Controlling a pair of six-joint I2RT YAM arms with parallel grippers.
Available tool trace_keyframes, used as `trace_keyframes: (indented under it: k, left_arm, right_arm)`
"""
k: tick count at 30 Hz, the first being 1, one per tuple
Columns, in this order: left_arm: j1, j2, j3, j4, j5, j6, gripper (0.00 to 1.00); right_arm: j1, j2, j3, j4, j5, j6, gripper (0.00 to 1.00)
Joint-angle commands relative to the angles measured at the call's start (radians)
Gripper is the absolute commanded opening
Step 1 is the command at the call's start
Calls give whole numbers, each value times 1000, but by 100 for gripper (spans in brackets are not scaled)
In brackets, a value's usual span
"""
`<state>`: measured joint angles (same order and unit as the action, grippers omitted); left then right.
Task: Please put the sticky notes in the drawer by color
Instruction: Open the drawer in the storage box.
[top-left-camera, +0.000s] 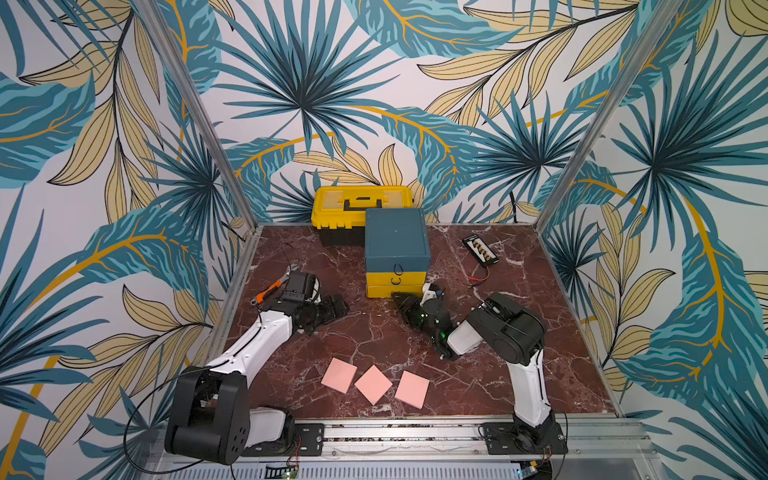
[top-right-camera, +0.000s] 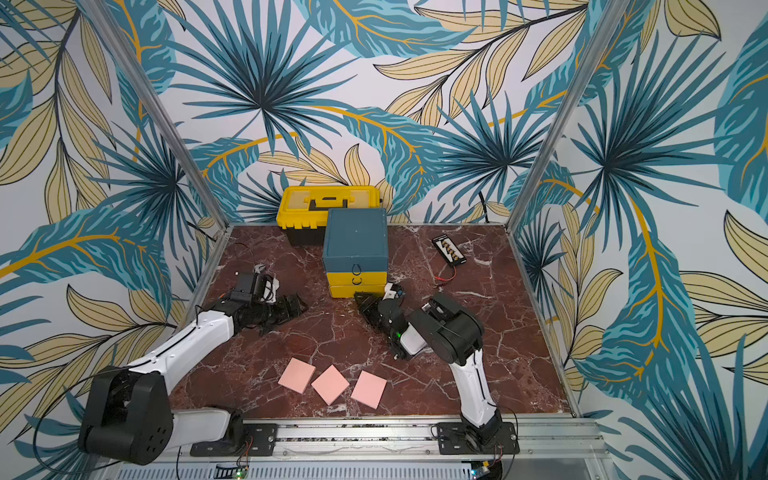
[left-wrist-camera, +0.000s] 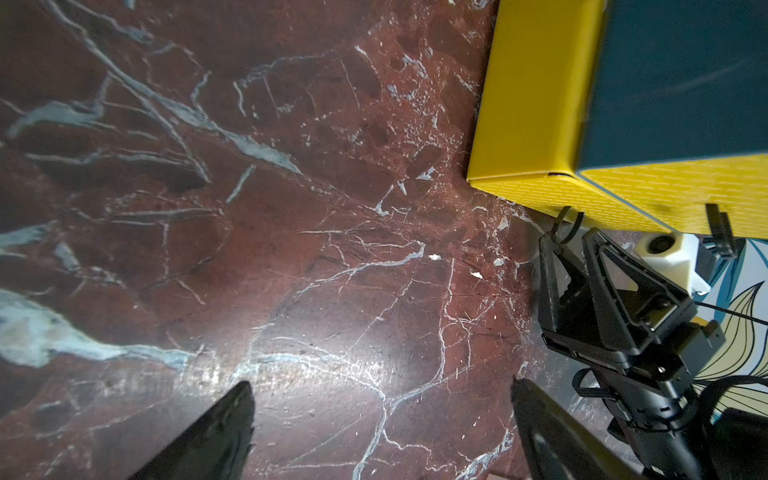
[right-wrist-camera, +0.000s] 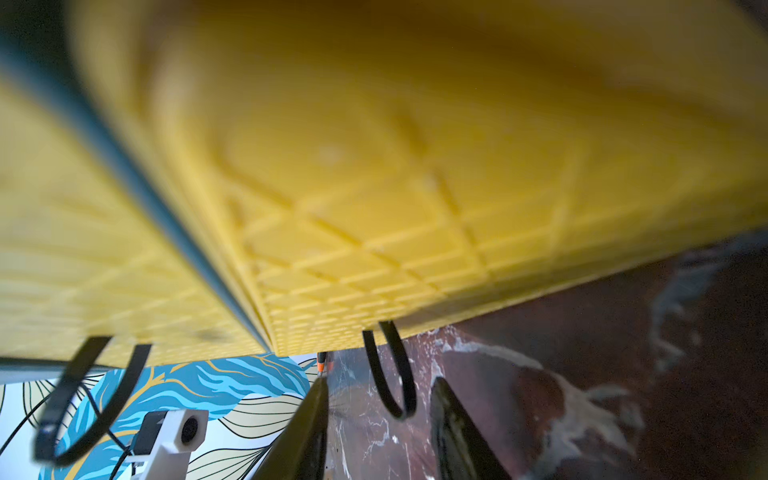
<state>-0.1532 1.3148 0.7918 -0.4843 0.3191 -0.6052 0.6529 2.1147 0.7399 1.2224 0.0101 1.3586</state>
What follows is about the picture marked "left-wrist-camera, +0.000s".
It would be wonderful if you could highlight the yellow drawer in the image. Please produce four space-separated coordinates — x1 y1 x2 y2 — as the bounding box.
580 153 767 240
467 1 664 232

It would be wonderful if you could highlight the yellow bottom drawer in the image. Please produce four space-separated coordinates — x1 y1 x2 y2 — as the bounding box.
467 1 664 232

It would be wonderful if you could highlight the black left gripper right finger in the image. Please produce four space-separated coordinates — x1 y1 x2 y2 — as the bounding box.
511 378 643 480

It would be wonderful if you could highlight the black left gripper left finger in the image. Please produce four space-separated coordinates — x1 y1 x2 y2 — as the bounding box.
131 381 255 480

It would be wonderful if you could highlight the black pull loop bottom drawer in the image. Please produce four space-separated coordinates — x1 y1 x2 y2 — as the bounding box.
549 206 585 245

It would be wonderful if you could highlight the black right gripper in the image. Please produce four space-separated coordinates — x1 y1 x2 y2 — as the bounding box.
538 228 723 479

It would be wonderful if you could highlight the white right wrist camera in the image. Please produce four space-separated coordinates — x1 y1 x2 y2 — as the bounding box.
634 232 716 296

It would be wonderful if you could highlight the teal drawer cabinet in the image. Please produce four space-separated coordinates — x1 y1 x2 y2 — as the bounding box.
579 1 767 171

